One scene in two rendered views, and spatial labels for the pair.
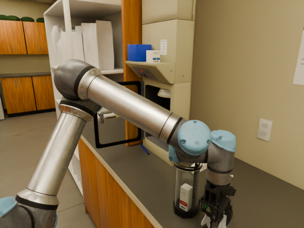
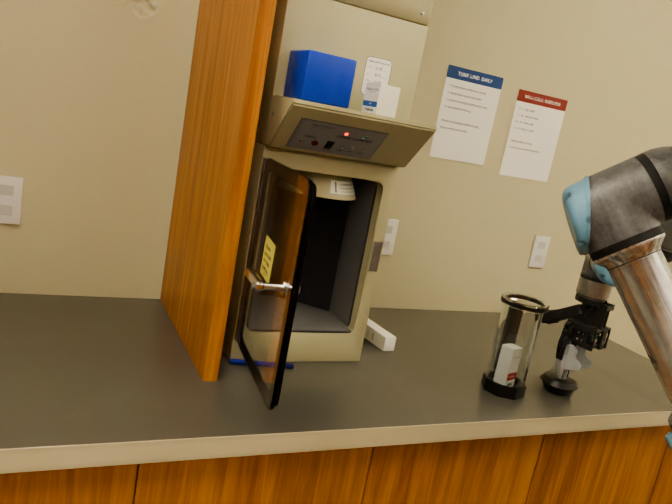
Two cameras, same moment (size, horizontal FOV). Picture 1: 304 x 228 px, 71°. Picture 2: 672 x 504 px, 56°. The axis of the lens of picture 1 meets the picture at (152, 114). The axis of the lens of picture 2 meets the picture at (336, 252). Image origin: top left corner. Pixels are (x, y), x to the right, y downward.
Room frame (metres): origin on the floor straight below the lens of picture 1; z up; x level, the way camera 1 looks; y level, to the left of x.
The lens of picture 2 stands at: (1.03, 1.32, 1.50)
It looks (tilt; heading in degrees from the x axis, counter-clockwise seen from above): 12 degrees down; 276
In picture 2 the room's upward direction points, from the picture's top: 11 degrees clockwise
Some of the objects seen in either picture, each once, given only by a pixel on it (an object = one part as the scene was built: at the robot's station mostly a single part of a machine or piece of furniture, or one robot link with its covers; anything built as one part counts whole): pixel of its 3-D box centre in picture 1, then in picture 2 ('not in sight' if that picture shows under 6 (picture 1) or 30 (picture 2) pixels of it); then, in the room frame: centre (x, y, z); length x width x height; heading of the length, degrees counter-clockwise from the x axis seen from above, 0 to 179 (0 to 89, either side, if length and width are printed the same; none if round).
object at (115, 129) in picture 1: (118, 114); (270, 274); (1.26, 0.21, 1.19); 0.30 x 0.01 x 0.40; 117
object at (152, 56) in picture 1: (153, 56); (380, 100); (1.14, 0.00, 1.54); 0.05 x 0.05 x 0.06; 41
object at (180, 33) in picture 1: (173, 92); (306, 185); (1.28, -0.13, 1.33); 0.32 x 0.25 x 0.77; 33
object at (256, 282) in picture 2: not in sight; (263, 280); (1.26, 0.29, 1.20); 0.10 x 0.05 x 0.03; 117
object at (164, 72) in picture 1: (148, 71); (351, 135); (1.18, 0.02, 1.46); 0.32 x 0.11 x 0.10; 33
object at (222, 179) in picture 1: (219, 174); (594, 288); (0.58, -0.21, 1.21); 0.08 x 0.08 x 0.05
